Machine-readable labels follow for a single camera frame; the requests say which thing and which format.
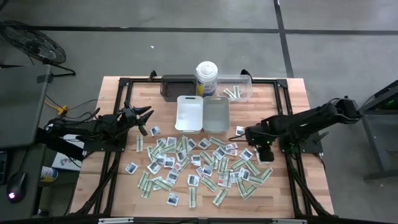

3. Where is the grey plastic bin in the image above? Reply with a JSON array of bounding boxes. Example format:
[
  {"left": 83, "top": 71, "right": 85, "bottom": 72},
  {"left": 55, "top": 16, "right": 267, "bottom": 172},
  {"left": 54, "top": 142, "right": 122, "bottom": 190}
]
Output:
[{"left": 202, "top": 95, "right": 231, "bottom": 134}]

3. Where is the white and yellow canister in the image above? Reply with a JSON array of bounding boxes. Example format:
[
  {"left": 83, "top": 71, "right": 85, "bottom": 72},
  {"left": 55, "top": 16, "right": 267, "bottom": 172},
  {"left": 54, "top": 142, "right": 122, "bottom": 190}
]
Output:
[{"left": 40, "top": 166, "right": 59, "bottom": 184}]

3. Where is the dark metal cart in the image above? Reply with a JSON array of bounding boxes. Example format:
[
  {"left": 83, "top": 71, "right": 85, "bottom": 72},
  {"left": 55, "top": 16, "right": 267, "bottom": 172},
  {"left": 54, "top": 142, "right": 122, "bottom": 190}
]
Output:
[{"left": 357, "top": 79, "right": 398, "bottom": 181}]

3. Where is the black cable bundle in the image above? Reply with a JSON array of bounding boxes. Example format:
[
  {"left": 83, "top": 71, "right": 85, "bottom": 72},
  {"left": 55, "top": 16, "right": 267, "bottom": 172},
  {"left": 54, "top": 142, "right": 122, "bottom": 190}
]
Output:
[
  {"left": 73, "top": 152, "right": 121, "bottom": 216},
  {"left": 287, "top": 154, "right": 332, "bottom": 217}
]

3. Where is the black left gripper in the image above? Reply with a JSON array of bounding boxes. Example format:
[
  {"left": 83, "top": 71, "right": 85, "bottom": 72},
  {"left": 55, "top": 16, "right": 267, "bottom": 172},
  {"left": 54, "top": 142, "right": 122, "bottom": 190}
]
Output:
[{"left": 120, "top": 100, "right": 155, "bottom": 137}]

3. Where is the clear plastic container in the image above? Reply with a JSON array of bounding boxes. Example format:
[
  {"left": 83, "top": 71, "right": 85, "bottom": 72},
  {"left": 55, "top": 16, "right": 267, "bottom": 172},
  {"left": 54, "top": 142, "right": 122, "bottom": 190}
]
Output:
[{"left": 216, "top": 74, "right": 253, "bottom": 103}]

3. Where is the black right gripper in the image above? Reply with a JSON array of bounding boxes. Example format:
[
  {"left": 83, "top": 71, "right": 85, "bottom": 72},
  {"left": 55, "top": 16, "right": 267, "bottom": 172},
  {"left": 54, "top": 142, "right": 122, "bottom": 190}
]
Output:
[{"left": 244, "top": 123, "right": 275, "bottom": 163}]

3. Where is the black keyboard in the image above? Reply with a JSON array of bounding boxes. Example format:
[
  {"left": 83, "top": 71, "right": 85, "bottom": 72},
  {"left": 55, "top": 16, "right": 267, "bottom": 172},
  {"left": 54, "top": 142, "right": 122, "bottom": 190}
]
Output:
[{"left": 0, "top": 151, "right": 9, "bottom": 185}]

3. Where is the disinfectant wipes canister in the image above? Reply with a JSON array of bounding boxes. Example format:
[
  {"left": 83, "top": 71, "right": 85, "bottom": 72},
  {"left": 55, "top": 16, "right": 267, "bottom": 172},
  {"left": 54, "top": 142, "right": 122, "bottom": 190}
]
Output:
[{"left": 195, "top": 60, "right": 219, "bottom": 97}]

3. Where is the dark grey plastic tray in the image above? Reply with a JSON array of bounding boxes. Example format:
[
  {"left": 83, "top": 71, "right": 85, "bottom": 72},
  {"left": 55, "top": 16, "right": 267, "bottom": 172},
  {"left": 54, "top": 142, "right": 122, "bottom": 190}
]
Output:
[{"left": 159, "top": 74, "right": 198, "bottom": 103}]

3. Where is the white plastic bin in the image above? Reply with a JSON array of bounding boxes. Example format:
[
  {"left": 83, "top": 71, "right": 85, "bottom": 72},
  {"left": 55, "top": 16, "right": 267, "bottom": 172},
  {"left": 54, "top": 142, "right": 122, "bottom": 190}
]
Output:
[{"left": 174, "top": 95, "right": 205, "bottom": 134}]

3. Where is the grey desk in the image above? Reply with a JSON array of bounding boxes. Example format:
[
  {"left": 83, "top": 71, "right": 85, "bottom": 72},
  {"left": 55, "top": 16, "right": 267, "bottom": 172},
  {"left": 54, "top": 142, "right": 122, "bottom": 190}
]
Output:
[{"left": 0, "top": 64, "right": 53, "bottom": 220}]

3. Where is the black slanted bar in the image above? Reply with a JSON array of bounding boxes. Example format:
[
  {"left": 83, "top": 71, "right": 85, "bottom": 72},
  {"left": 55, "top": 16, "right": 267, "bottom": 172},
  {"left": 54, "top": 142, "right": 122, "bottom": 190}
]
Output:
[{"left": 34, "top": 126, "right": 85, "bottom": 162}]

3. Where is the white cardboard box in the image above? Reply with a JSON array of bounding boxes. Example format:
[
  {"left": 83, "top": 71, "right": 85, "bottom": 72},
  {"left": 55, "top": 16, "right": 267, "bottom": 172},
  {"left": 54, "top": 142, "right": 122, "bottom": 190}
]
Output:
[{"left": 51, "top": 134, "right": 85, "bottom": 172}]

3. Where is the black metal table frame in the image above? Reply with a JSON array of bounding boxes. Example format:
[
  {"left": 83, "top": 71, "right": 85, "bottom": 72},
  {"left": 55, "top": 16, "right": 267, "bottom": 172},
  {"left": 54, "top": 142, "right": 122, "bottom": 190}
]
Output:
[{"left": 70, "top": 77, "right": 335, "bottom": 218}]

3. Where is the yellow power cable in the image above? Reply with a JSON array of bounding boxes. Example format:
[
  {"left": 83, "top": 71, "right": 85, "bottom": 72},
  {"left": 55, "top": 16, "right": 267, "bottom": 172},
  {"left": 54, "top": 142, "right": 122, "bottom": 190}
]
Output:
[{"left": 44, "top": 99, "right": 69, "bottom": 118}]

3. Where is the black floor fan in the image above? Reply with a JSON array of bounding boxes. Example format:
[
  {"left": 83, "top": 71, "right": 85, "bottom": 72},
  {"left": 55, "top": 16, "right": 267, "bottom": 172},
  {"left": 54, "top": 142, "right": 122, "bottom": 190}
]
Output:
[{"left": 0, "top": 20, "right": 76, "bottom": 78}]

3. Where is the black computer mouse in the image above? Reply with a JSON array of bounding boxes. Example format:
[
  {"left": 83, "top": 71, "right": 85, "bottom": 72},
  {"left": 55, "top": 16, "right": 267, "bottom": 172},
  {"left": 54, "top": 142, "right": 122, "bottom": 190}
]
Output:
[{"left": 6, "top": 171, "right": 27, "bottom": 205}]

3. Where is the white metal bracket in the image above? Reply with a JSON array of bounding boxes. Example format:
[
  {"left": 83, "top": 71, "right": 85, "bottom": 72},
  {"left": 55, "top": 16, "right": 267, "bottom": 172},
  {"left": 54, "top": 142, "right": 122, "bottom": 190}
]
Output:
[
  {"left": 272, "top": 218, "right": 308, "bottom": 224},
  {"left": 98, "top": 217, "right": 134, "bottom": 224}
]

